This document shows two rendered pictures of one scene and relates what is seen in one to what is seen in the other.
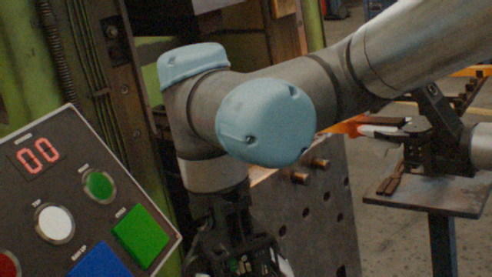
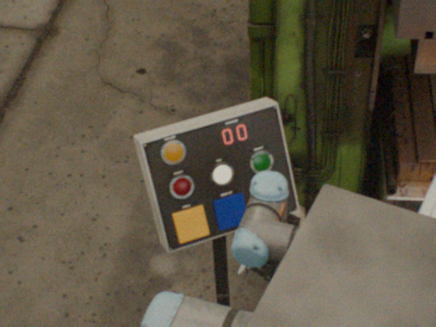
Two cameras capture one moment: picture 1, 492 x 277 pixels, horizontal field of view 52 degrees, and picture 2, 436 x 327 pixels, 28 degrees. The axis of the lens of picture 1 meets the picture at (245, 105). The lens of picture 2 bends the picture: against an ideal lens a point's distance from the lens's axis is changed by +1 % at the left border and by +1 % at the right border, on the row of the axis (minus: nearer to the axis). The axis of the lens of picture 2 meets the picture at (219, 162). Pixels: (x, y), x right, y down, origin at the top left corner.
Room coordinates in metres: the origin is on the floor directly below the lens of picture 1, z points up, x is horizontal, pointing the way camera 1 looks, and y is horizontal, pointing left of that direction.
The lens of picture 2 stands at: (-0.30, -0.79, 2.57)
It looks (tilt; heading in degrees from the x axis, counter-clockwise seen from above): 46 degrees down; 50
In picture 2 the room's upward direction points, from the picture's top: 4 degrees counter-clockwise
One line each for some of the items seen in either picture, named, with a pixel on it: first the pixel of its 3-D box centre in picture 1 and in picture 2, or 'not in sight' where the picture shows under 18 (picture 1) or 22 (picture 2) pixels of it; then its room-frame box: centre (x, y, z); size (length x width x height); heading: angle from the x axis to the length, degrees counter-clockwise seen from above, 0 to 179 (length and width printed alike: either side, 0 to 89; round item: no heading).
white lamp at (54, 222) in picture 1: (54, 223); (221, 174); (0.59, 0.27, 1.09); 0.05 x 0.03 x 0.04; 133
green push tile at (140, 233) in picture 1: (140, 236); not in sight; (0.67, 0.19, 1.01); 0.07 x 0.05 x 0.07; 158
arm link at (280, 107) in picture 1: (264, 111); (263, 238); (0.45, -0.02, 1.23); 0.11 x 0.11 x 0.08; 29
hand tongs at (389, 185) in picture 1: (415, 148); not in sight; (1.47, -0.50, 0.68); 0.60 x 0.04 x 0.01; 143
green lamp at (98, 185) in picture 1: (99, 185); (261, 162); (0.69, 0.23, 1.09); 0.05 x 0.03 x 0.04; 133
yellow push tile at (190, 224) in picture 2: not in sight; (191, 223); (0.48, 0.27, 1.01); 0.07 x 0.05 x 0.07; 158
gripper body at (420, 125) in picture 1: (440, 145); not in sight; (0.78, -0.31, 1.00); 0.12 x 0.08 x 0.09; 43
